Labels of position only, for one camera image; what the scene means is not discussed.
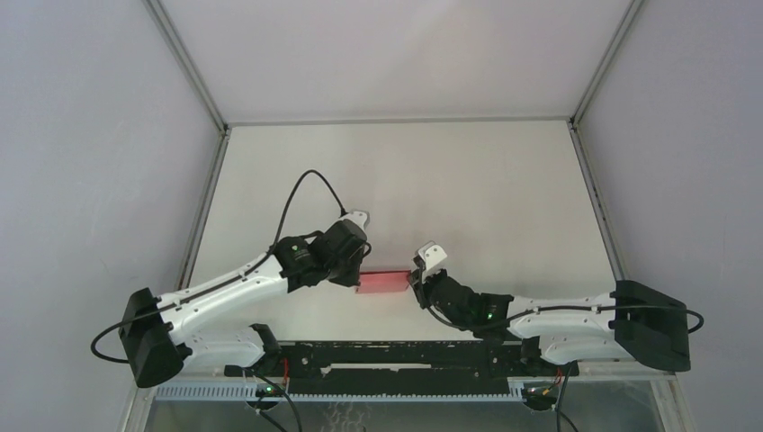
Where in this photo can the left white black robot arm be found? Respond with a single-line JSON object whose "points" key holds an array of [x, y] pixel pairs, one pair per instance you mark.
{"points": [[157, 331]]}

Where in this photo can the white slotted cable duct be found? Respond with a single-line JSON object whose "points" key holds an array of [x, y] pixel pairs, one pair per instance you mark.
{"points": [[254, 391]]}

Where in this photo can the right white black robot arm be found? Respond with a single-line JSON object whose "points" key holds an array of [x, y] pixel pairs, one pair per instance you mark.
{"points": [[633, 321]]}

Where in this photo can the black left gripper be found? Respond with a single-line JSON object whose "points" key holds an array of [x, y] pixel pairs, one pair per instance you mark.
{"points": [[352, 279]]}

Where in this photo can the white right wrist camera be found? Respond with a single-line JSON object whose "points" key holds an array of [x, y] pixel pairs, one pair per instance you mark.
{"points": [[429, 259]]}

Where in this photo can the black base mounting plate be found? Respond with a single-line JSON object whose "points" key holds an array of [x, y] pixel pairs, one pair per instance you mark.
{"points": [[399, 366]]}

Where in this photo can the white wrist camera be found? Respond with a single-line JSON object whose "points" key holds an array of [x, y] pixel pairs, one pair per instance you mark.
{"points": [[429, 259], [359, 218]]}

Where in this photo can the aluminium front frame rail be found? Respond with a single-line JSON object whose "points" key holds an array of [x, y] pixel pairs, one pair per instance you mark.
{"points": [[239, 352]]}

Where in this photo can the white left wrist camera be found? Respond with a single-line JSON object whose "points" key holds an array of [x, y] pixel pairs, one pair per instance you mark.
{"points": [[359, 218]]}

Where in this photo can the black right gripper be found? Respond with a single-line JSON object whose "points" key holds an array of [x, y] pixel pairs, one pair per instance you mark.
{"points": [[421, 281]]}

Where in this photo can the pink cardboard box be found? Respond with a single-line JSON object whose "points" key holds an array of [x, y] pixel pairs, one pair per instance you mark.
{"points": [[394, 281]]}

